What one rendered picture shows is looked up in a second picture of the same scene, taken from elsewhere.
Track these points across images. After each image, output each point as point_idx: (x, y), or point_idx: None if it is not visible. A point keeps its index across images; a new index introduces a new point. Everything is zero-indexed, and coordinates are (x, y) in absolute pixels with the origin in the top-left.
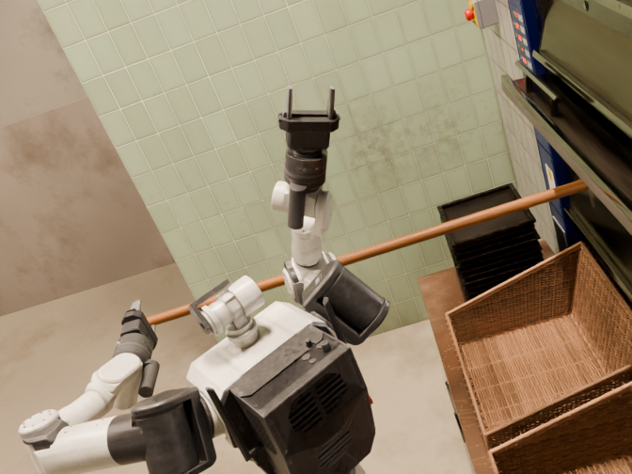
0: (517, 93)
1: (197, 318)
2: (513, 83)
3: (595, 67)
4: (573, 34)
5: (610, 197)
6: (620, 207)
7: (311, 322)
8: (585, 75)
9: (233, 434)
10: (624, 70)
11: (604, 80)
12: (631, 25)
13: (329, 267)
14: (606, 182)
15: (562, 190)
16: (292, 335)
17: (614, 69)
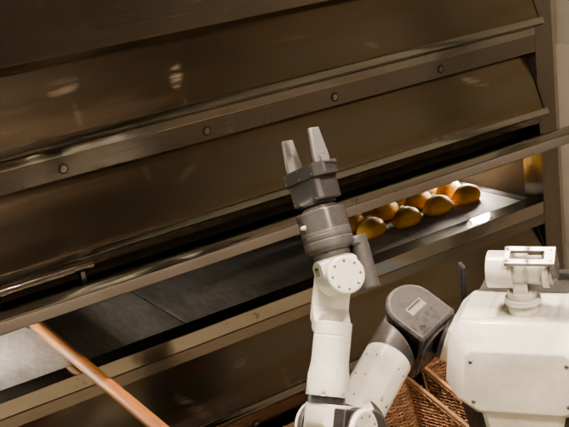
0: (23, 306)
1: (556, 263)
2: None
3: (84, 225)
4: (8, 230)
5: (272, 230)
6: (286, 224)
7: (475, 291)
8: (69, 246)
9: None
10: (135, 196)
11: (108, 224)
12: (157, 140)
13: (404, 293)
14: (256, 228)
15: (108, 376)
16: (499, 291)
17: (118, 206)
